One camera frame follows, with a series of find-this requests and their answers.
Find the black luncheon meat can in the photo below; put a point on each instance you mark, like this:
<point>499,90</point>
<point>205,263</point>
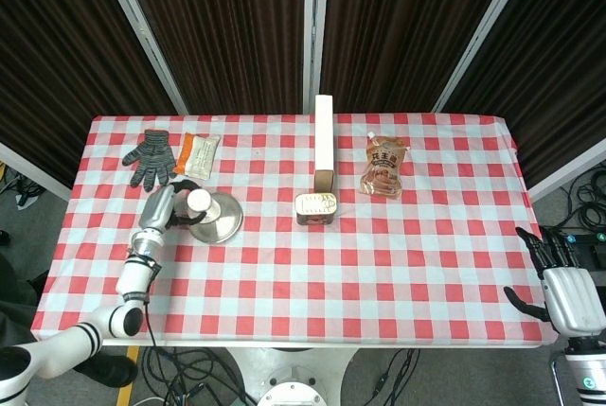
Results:
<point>315,209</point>

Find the black shoe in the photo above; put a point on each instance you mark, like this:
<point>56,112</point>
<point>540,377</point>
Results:
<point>109,370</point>

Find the grey striped knit glove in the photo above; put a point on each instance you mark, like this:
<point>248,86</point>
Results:
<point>151,155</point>

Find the white cardboard box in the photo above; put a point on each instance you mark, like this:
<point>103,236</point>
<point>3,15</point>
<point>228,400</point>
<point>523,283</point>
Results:
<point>324,141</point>

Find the white paper cup blue logo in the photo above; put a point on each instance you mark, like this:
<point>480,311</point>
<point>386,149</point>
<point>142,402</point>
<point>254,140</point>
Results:
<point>201,202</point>

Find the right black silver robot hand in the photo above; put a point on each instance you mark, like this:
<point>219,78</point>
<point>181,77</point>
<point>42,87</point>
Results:
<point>570,299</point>

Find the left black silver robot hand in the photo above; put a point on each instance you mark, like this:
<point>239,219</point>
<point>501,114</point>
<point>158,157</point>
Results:
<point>156,209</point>

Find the dark brown partition panel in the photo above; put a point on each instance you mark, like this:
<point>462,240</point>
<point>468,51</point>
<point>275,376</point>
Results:
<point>61,70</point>
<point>227,32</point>
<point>397,32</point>
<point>549,70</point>

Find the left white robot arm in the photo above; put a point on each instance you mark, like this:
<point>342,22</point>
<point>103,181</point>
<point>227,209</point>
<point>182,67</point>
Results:
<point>135,278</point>

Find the orange white snack packet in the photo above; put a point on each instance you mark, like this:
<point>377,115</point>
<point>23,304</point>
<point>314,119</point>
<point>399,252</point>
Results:
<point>199,157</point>

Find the steel pot lid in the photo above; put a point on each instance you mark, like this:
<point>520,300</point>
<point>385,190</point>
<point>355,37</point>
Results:
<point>227,221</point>

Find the white partition base rail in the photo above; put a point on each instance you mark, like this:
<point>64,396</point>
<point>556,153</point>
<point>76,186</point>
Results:
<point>568,170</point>
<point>33,170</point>

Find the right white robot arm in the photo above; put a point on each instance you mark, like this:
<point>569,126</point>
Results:
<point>587,373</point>

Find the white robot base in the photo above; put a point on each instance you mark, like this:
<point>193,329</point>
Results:
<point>298,377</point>

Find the white partition post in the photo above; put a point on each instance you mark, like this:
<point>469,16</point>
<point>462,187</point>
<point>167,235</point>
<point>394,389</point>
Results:
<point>483,32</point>
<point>315,22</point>
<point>147,32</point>

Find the brown peanut sauce pouch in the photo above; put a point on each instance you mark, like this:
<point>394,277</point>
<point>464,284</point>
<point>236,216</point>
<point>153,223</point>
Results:
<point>383,169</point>

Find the red white checkered tablecloth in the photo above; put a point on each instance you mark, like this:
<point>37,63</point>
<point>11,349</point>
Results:
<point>331,273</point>

